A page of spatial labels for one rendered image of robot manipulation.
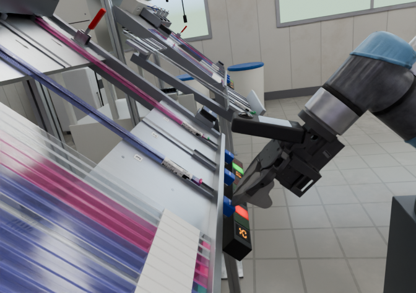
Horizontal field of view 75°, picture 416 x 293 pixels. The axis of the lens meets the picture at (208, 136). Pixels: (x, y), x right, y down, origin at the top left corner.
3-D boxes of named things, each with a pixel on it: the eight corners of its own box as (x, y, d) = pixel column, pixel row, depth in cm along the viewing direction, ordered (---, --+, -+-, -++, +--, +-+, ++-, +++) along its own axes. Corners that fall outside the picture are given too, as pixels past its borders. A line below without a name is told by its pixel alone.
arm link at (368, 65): (437, 63, 36) (389, 22, 36) (372, 126, 40) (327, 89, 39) (405, 61, 44) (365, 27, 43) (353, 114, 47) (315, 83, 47)
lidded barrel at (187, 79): (215, 109, 398) (210, 70, 379) (211, 119, 353) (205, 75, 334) (185, 113, 406) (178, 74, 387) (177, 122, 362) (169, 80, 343)
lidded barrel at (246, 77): (266, 103, 384) (263, 60, 364) (268, 113, 342) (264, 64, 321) (233, 107, 393) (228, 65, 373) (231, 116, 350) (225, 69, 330)
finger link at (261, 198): (253, 228, 49) (288, 193, 46) (227, 210, 48) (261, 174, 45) (252, 217, 52) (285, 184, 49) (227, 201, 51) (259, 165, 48)
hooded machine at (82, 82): (122, 119, 425) (99, 35, 383) (106, 131, 375) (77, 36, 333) (84, 123, 437) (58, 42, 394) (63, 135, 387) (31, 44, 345)
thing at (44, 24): (206, 141, 72) (210, 137, 71) (206, 143, 70) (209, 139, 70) (31, 17, 64) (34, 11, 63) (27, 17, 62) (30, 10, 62)
